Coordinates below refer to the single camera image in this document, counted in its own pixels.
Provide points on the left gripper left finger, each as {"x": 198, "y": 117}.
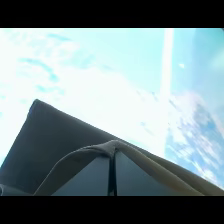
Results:
{"x": 90, "y": 180}

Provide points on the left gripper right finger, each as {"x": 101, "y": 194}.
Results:
{"x": 140, "y": 181}

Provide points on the grey garment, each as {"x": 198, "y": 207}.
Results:
{"x": 50, "y": 143}

